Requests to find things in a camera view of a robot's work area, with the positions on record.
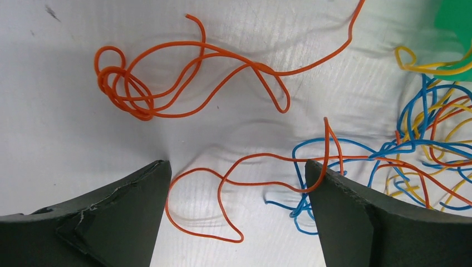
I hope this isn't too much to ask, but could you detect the blue wire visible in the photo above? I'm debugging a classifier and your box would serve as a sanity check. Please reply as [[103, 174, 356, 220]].
[[264, 73, 472, 236]]

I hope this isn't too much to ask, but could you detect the green plastic bin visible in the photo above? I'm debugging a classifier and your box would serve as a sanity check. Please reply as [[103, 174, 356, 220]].
[[434, 0, 471, 70]]

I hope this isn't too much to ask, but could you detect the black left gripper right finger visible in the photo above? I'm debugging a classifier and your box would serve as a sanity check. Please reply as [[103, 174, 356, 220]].
[[305, 160, 471, 266]]

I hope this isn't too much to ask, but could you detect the yellow wire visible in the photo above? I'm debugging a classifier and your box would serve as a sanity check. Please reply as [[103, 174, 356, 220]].
[[385, 40, 472, 212]]

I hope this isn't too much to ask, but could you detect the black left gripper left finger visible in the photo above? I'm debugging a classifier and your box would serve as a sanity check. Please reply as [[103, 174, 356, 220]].
[[1, 160, 171, 266]]

